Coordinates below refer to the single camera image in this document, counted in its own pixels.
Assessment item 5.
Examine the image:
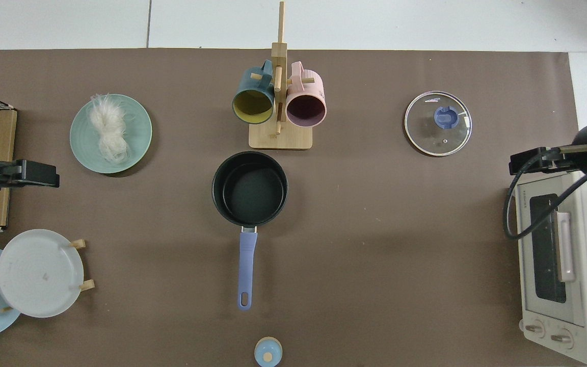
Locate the white plate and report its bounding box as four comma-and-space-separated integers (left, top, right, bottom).
0, 229, 85, 319

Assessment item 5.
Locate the pink cup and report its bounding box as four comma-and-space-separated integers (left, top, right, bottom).
285, 61, 328, 128

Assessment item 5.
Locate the brown table cloth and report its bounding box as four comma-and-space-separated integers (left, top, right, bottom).
0, 48, 579, 367

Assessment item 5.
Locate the teal cup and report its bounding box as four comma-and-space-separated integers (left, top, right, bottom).
231, 60, 276, 125

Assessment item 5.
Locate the wooden cup stand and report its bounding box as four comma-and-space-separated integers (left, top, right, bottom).
249, 1, 315, 150

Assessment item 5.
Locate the green plate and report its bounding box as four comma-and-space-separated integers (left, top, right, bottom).
69, 94, 153, 174

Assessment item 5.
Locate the small blue round thing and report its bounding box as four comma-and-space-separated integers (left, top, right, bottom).
254, 336, 283, 367

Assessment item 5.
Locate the pale toaster oven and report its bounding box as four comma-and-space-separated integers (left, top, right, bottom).
514, 171, 587, 365

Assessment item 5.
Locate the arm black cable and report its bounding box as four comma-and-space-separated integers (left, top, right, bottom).
502, 147, 587, 240

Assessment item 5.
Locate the black pot with blue handle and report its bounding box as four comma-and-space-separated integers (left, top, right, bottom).
211, 151, 289, 311

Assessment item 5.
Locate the white vermicelli bundle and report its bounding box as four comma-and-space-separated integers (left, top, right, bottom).
88, 93, 134, 165

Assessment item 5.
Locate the glass lid with blue knob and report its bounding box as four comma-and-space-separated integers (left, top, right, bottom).
404, 91, 473, 156

